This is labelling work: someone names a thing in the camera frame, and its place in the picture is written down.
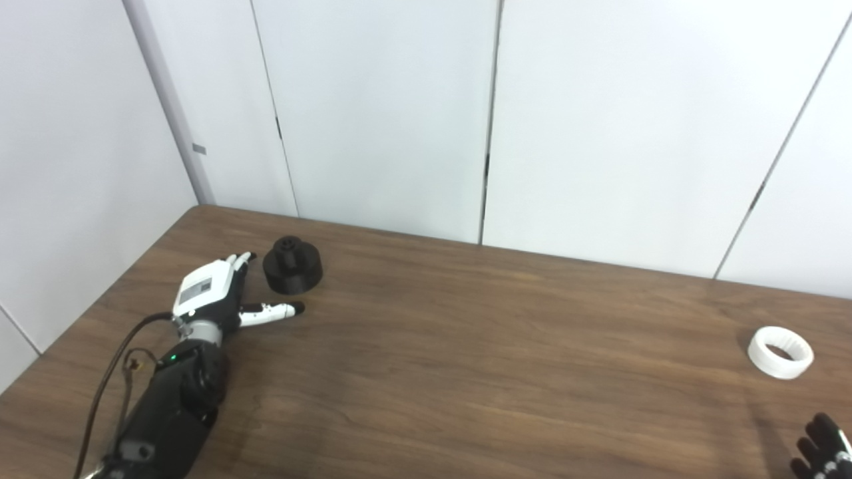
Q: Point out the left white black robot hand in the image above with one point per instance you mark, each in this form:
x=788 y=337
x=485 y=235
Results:
x=203 y=289

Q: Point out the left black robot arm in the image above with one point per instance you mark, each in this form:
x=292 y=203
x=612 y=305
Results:
x=173 y=406

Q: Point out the grey wall corner post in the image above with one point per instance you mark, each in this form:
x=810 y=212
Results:
x=170 y=100

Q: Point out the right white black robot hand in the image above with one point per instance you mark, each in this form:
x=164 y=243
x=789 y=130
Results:
x=825 y=452

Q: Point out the round black stepped part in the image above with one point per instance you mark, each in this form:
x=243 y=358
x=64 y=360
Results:
x=293 y=273

